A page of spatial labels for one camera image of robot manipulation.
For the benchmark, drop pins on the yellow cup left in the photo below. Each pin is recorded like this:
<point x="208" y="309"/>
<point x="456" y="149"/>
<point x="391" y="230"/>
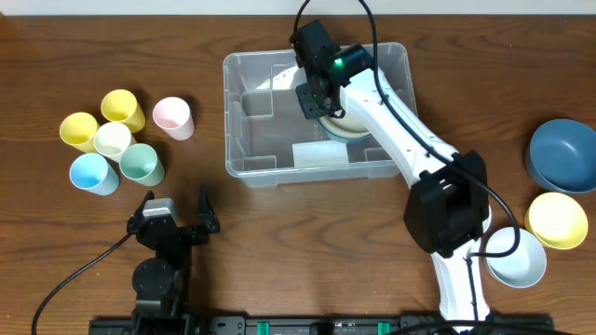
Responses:
<point x="78" y="130"/>

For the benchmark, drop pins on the light grey small bowl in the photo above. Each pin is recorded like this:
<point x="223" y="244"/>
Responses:
<point x="525" y="267"/>

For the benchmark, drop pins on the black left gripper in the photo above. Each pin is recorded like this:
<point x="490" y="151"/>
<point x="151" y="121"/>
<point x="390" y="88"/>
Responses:
<point x="199" y="236"/>

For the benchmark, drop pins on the beige bowl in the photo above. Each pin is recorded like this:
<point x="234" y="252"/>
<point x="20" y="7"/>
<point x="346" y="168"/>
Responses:
<point x="348" y="126"/>

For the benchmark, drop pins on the yellow bowl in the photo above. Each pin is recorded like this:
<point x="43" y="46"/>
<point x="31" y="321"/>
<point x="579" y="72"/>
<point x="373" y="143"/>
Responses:
<point x="557" y="221"/>

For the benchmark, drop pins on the light blue cup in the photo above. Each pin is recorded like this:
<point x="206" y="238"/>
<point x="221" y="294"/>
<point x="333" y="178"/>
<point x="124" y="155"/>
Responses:
<point x="92" y="173"/>

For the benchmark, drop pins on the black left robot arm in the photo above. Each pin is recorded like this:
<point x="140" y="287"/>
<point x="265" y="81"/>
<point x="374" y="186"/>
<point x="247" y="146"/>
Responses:
<point x="161" y="283"/>

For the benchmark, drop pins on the blue bowl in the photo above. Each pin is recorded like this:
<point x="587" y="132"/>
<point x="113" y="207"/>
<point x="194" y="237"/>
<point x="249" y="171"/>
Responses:
<point x="335" y="137"/>
<point x="560" y="157"/>

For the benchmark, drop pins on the yellow cup rear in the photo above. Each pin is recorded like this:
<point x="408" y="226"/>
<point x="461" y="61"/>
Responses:
<point x="121" y="106"/>

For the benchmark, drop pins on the green cup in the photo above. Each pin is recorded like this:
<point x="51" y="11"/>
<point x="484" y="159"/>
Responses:
<point x="140" y="163"/>

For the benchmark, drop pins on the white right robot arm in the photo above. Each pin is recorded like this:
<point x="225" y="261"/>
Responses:
<point x="447" y="210"/>

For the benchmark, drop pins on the yellow cup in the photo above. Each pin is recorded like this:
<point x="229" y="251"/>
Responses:
<point x="121" y="106"/>
<point x="78" y="130"/>

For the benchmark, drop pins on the pink cup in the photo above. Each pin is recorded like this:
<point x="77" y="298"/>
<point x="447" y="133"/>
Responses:
<point x="173" y="115"/>

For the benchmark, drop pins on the clear plastic storage bin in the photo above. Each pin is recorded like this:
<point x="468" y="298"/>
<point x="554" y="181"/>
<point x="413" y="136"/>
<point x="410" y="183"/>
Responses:
<point x="268" y="140"/>

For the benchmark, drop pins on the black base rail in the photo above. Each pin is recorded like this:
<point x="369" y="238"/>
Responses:
<point x="239" y="325"/>

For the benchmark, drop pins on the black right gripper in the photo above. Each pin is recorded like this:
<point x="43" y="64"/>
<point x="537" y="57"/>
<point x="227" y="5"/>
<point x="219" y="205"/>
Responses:
<point x="311" y="105"/>

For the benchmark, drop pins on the cream cup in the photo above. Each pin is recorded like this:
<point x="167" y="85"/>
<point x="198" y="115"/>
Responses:
<point x="112" y="140"/>

